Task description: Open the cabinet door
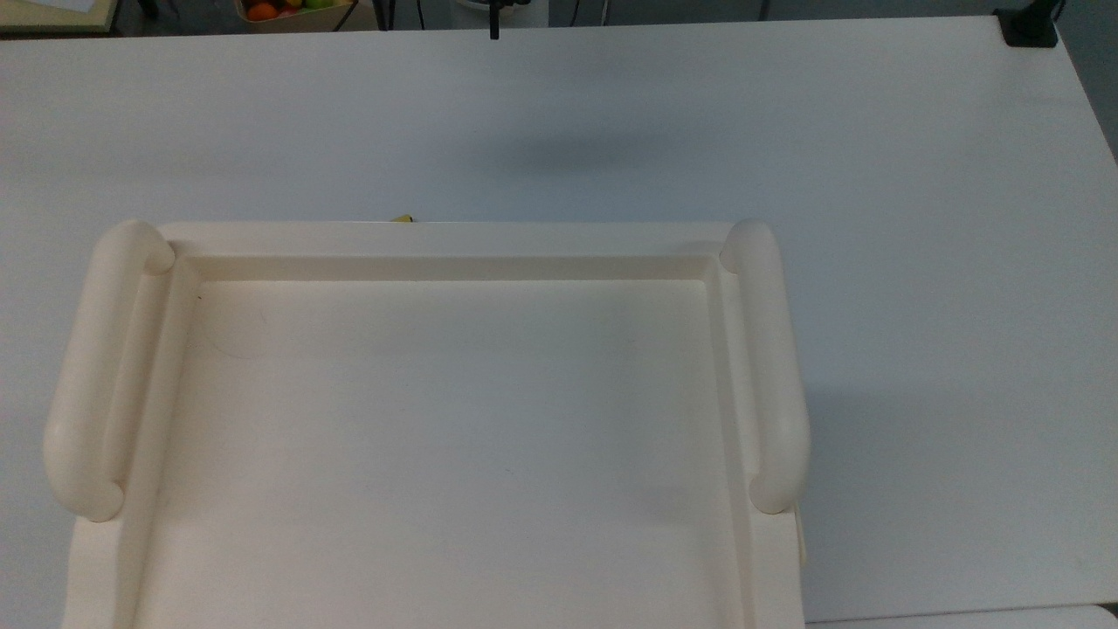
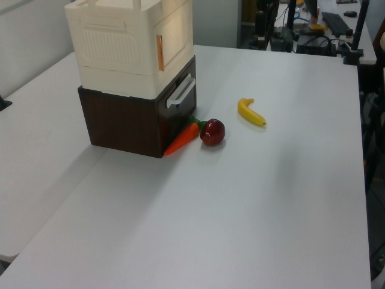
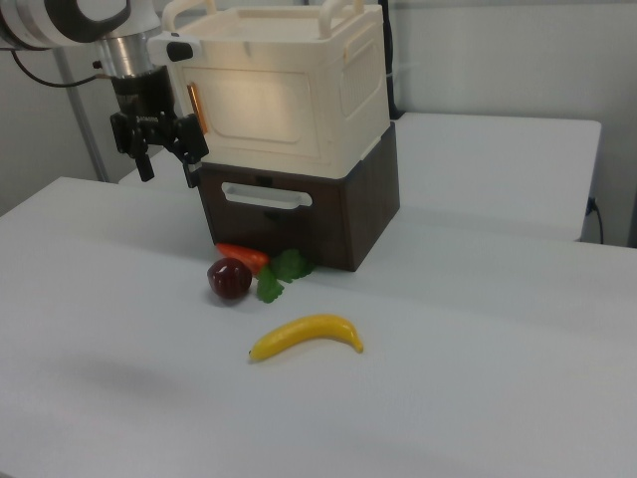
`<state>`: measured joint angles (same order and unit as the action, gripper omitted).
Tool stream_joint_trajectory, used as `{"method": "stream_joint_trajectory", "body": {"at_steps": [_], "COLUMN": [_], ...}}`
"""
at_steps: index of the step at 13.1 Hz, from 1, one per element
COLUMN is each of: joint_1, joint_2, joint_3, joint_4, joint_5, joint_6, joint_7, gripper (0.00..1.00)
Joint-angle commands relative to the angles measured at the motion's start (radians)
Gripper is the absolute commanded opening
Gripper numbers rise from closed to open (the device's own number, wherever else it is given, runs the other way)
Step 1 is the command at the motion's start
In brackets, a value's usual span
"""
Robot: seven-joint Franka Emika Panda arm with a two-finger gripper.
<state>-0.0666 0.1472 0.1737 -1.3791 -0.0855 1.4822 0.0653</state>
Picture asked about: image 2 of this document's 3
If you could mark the cream cabinet door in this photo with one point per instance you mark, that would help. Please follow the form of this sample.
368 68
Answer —
177 39

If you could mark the orange toy carrot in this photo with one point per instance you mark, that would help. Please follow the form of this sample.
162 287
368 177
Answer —
183 138

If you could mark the dark red toy apple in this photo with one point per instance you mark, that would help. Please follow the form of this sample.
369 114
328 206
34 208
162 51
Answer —
213 132

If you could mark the dark brown drawer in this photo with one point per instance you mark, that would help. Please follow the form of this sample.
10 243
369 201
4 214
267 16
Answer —
188 103

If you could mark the yellow toy banana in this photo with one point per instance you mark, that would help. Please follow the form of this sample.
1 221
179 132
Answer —
248 113

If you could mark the dark brown wooden drawer box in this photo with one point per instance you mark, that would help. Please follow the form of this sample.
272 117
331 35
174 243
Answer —
120 120

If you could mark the white plastic tray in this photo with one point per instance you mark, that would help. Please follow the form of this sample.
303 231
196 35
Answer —
105 51

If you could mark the black desk device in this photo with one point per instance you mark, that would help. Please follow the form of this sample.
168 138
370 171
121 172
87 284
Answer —
282 40

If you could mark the black electronics box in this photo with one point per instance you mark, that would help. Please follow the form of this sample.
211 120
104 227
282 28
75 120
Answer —
316 46

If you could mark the black vertical pole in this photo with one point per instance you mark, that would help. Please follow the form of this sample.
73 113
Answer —
291 15

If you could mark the small yellow object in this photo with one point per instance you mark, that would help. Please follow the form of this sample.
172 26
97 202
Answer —
318 27

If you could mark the black keyboard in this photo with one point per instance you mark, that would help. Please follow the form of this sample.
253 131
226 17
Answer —
335 24

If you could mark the small black cylinder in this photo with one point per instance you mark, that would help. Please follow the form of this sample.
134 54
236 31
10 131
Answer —
349 33

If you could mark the black clamp base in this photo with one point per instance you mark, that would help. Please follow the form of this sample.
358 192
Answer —
4 103

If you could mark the black clamp with pole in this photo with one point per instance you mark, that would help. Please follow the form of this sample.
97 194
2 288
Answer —
359 27

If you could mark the black computer mouse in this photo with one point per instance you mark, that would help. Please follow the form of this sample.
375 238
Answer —
350 14

